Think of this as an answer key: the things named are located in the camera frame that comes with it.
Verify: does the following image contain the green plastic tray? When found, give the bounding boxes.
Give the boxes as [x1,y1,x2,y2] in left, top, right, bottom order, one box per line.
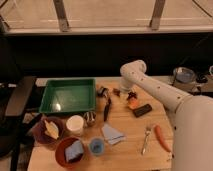
[39,79,96,114]

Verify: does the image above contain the small dark clip object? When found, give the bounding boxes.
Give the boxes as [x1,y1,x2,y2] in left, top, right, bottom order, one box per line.
[97,87,108,98]

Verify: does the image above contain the black rectangular block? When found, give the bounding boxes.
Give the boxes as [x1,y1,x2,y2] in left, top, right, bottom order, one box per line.
[133,104,152,117]

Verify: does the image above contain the silver fork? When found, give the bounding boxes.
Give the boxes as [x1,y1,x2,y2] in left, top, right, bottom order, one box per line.
[141,126,152,155]

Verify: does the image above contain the white plastic cup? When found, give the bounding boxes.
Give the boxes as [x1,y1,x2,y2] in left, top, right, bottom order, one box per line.
[66,115,84,135]

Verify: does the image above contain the small metal cup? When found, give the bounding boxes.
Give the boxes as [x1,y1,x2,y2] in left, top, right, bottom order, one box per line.
[84,111,96,127]

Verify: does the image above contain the light blue folded cloth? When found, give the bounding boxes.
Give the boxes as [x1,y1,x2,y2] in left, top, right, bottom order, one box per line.
[101,123,125,145]

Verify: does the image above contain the yellow banana peel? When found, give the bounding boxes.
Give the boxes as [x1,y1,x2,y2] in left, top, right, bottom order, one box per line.
[44,121,59,139]

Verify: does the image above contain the small blue plastic cup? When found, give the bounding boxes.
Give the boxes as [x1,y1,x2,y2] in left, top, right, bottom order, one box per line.
[88,137,105,156]

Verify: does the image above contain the orange fruit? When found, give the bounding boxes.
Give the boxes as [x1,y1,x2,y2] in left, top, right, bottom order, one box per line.
[128,98,139,109]

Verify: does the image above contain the black handled tool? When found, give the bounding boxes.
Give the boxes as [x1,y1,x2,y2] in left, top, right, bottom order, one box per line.
[104,98,112,122]

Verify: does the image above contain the red bowl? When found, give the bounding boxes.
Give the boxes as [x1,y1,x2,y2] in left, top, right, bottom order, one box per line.
[55,137,85,169]

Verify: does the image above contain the black chair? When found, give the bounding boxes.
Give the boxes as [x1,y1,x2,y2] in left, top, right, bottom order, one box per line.
[0,76,41,171]

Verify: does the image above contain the silver metal bowl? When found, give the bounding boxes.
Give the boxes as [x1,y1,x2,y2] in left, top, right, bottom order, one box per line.
[173,67,196,84]

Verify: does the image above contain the dark grape bunch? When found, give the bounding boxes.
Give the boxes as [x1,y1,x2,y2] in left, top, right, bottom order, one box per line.
[112,88,137,101]

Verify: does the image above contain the orange carrot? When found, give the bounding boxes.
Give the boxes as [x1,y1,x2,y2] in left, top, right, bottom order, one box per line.
[154,125,171,153]

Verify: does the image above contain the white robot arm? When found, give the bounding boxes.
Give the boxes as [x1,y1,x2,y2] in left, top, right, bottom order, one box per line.
[120,60,213,171]

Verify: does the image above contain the blue sponge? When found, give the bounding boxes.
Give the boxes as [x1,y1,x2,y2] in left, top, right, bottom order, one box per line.
[65,140,84,162]

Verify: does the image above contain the dark purple bowl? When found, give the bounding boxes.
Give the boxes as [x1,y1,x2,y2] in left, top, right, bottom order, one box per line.
[33,116,64,145]

